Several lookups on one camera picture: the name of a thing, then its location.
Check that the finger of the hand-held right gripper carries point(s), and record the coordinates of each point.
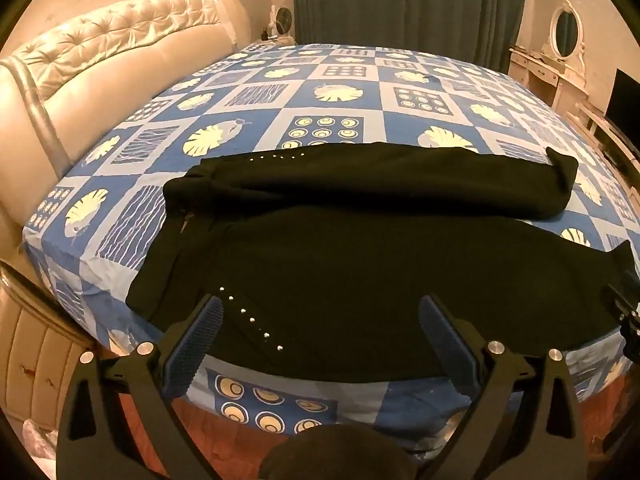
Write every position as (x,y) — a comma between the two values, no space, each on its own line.
(629,305)

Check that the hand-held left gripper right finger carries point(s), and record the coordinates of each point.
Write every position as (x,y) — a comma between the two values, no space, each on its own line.
(447,340)

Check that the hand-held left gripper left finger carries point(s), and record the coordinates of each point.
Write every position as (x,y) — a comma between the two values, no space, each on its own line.
(196,340)

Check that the black pants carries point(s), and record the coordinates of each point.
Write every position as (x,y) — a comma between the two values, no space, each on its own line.
(325,270)

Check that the long television stand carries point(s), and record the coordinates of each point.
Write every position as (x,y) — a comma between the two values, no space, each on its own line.
(607,132)

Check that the black flat television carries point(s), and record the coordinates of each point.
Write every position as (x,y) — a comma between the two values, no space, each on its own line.
(626,97)

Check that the white dressing table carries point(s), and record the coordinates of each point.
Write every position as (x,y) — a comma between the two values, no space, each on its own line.
(545,77)

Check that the blue patterned bed sheet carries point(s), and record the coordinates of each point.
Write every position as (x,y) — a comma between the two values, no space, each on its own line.
(350,110)

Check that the white oval vanity mirror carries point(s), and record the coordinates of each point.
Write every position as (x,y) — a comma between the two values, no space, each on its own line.
(566,32)

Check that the small white desk fan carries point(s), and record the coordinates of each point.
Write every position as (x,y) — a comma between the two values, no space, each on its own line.
(281,19)

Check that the dark green curtain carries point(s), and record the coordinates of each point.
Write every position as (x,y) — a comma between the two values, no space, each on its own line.
(410,5)

